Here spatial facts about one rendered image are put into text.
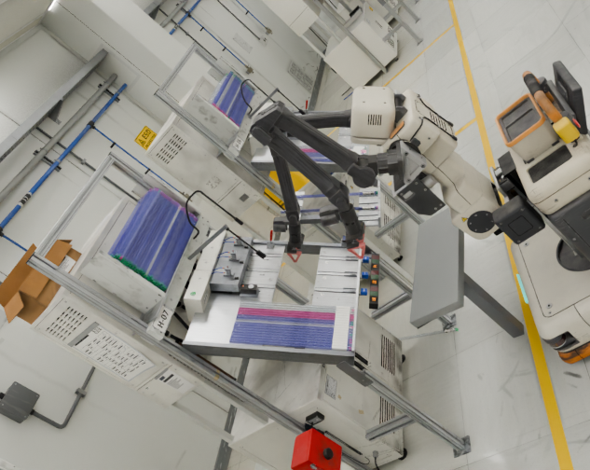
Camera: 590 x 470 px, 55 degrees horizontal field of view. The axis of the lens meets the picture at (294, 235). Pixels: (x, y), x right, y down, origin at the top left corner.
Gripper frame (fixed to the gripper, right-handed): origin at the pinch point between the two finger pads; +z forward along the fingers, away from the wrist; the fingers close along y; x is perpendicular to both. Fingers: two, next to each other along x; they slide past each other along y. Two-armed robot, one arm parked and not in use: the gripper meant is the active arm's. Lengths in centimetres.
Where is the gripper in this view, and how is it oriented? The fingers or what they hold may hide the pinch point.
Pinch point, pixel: (296, 254)
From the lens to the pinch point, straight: 276.3
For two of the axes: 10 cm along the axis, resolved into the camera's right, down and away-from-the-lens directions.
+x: 9.9, 0.4, -1.4
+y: -1.3, 6.2, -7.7
